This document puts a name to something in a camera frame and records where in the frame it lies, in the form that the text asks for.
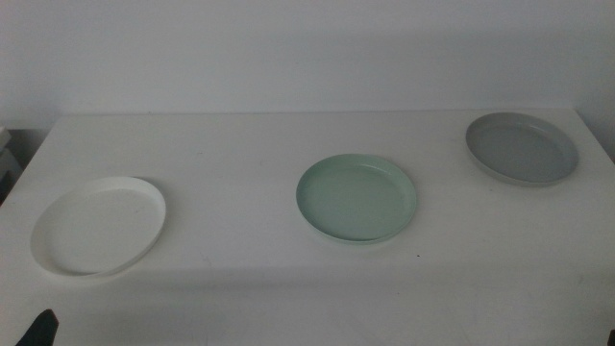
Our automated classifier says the white shallow bowl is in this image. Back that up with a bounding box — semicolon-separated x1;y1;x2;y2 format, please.
29;176;167;279

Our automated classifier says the grey shallow bowl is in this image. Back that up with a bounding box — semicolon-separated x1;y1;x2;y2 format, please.
464;111;580;187

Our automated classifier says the mint green shallow bowl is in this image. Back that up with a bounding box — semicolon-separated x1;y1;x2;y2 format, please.
295;153;419;244

